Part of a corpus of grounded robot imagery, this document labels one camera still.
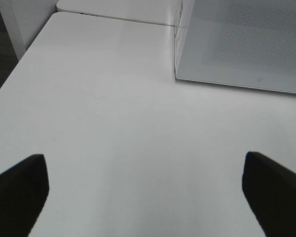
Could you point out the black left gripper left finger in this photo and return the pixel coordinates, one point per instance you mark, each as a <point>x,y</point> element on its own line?
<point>24,189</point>

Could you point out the white microwave oven body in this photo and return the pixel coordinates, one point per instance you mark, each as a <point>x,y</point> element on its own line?
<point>179,28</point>

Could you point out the white microwave door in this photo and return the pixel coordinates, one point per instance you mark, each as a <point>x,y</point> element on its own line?
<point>245,43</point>

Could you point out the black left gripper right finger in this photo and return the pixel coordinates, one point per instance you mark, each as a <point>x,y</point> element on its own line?
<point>270,190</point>

